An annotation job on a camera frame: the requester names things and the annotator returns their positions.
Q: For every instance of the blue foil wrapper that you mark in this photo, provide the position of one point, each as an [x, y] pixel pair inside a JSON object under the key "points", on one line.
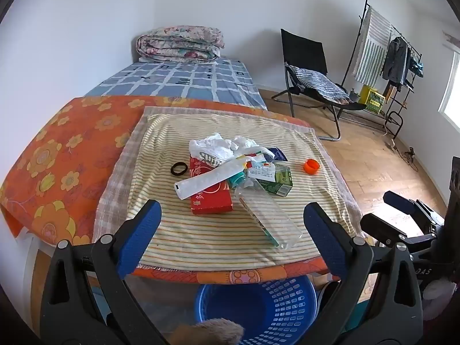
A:
{"points": [[278, 154]]}

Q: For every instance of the green striped towel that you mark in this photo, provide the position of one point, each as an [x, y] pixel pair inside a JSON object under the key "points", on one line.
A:
{"points": [[372, 46]]}

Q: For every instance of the orange floral tablecloth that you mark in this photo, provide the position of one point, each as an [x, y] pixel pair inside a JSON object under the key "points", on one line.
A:
{"points": [[54, 158]]}

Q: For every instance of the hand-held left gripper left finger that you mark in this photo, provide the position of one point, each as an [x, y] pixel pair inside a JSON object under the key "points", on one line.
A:
{"points": [[140, 233]]}

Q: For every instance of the red cardboard box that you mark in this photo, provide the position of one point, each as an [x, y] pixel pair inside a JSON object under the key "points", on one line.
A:
{"points": [[212, 197]]}

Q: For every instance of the dark grey jacket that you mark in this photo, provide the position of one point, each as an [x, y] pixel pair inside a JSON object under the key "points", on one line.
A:
{"points": [[395, 63]]}

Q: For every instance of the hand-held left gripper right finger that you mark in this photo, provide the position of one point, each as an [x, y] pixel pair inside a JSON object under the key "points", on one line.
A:
{"points": [[323, 237]]}

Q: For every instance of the colourful toothpaste tube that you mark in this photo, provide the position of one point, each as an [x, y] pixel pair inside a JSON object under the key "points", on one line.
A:
{"points": [[260, 167]]}

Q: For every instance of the checked beige cloth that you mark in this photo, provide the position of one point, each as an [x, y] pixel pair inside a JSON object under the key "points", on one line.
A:
{"points": [[115, 187]]}

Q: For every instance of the striped yellow cloth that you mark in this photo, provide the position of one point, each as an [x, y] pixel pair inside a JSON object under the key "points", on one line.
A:
{"points": [[215, 240]]}

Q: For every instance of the striped grey blanket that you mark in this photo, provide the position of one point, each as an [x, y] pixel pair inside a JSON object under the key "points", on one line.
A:
{"points": [[320, 82]]}

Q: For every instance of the black clothes rack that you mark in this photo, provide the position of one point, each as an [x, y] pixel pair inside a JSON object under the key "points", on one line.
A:
{"points": [[395, 115]]}

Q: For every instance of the brown furry slipper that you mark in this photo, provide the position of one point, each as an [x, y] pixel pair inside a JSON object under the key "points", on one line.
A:
{"points": [[208, 332]]}

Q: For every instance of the clear plastic bottle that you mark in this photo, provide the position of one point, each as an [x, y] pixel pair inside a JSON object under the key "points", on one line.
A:
{"points": [[266, 219]]}

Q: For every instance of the window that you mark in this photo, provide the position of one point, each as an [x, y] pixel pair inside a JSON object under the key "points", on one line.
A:
{"points": [[452, 97]]}

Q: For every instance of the folded floral quilt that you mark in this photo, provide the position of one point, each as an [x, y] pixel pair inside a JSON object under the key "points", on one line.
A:
{"points": [[176, 43]]}

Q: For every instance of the teal garment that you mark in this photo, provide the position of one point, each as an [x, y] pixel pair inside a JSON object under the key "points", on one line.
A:
{"points": [[416, 66]]}

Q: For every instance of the yellow plastic crate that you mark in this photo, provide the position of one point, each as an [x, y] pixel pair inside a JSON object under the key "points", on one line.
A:
{"points": [[372, 99]]}

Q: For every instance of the green drink carton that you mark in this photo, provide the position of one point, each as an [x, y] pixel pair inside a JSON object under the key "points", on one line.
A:
{"points": [[278, 183]]}

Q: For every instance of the orange bottle cap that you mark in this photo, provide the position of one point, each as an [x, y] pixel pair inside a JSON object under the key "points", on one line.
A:
{"points": [[311, 167]]}

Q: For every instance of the blue plastic basket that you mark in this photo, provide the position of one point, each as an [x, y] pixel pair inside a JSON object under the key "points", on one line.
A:
{"points": [[287, 312]]}

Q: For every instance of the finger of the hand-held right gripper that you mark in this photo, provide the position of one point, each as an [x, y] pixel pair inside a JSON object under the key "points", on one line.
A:
{"points": [[384, 230], [399, 201]]}

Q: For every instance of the black folding chair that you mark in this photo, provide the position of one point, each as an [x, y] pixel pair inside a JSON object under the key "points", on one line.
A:
{"points": [[302, 46]]}

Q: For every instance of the bed with blue plaid sheet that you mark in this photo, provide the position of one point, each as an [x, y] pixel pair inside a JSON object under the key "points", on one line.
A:
{"points": [[172, 79]]}

